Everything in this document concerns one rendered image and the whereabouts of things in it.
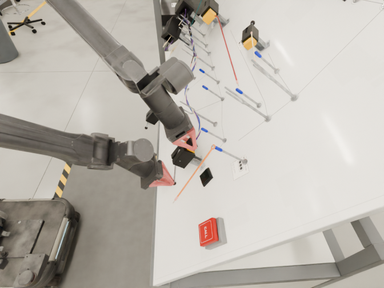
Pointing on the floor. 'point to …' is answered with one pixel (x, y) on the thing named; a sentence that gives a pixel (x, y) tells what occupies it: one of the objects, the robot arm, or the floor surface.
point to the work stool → (23, 20)
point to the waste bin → (6, 46)
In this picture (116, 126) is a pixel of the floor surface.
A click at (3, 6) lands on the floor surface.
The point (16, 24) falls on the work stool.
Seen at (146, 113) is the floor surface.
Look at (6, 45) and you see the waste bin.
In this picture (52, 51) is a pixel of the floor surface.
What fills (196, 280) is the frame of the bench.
